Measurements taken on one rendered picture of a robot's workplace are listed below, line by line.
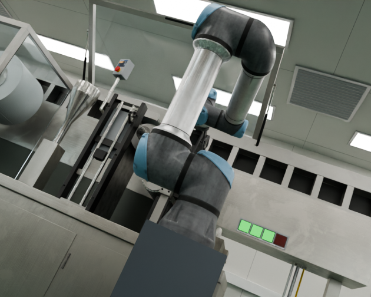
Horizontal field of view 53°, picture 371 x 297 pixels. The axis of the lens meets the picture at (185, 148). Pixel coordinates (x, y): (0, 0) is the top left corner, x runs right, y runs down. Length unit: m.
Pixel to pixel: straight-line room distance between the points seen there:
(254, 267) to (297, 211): 2.33
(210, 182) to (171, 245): 0.19
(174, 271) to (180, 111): 0.40
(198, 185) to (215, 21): 0.45
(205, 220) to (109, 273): 0.53
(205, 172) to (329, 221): 1.13
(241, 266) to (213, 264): 3.37
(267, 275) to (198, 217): 3.36
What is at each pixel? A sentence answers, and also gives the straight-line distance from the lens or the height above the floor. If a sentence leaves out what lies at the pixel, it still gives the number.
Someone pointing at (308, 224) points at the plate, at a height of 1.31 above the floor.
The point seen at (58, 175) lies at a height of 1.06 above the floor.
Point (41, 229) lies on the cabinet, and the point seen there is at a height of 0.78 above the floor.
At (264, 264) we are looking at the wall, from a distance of 4.25.
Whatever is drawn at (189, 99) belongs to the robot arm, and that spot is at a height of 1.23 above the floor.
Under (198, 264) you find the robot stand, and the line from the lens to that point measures 0.86.
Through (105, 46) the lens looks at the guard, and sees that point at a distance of 2.31.
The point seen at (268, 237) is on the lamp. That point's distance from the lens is 1.91.
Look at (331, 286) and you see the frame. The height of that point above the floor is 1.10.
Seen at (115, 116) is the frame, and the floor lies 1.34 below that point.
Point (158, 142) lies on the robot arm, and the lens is 0.96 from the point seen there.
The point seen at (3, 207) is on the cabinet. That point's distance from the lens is 1.57.
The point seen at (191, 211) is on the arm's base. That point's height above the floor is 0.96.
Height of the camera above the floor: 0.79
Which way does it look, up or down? 19 degrees up
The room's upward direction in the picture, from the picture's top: 25 degrees clockwise
